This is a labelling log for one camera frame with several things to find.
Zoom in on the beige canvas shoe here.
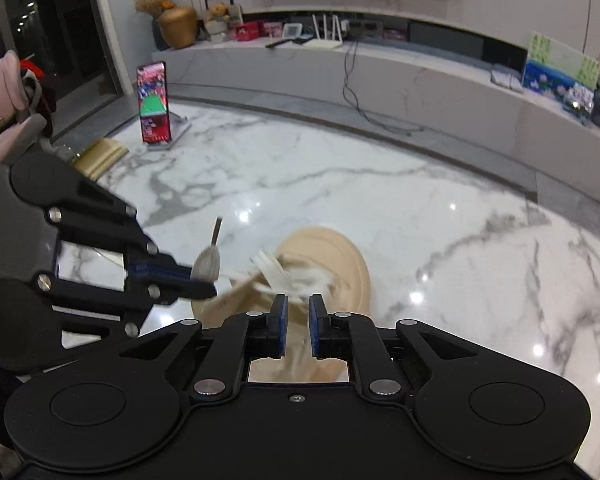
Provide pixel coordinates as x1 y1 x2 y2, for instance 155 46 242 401
192 226 372 386

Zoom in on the black power cable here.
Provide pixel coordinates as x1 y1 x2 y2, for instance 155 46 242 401
342 42 427 134

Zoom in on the photo card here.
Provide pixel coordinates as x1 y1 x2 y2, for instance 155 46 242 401
562 82 596 124

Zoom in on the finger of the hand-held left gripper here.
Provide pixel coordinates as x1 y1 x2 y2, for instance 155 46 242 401
35 271 219 339
45 175 194 282

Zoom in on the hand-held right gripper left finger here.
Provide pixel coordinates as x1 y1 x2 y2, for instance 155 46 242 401
110 294 287 403

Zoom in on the white marble TV cabinet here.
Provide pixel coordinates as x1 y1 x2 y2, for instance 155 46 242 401
152 7 600 206

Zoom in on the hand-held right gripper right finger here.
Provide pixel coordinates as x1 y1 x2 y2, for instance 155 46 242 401
310 294 501 403

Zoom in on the pink cloth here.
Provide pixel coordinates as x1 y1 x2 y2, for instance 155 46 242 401
0 50 56 161

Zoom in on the lotus pond painting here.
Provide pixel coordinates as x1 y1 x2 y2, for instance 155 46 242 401
521 31 600 99

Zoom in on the smartphone with lit screen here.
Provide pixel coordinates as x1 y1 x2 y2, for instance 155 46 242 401
136 61 172 145

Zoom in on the teddy bear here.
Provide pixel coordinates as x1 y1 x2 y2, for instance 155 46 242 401
202 4 231 44

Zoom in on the white shoelace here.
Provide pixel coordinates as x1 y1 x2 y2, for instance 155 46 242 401
190 216 337 307

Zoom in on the white router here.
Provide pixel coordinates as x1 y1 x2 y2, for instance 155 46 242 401
302 14 345 51

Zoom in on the white phone stand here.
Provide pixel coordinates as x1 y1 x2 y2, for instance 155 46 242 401
141 110 192 152

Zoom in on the gold moulded box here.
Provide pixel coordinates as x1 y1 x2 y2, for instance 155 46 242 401
72 139 129 181

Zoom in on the grey notebook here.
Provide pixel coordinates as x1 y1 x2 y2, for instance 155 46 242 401
490 64 525 92

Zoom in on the dried flower bunch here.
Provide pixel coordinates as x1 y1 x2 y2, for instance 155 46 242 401
134 0 174 19

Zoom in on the golden vase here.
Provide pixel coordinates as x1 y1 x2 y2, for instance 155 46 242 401
157 6 199 51

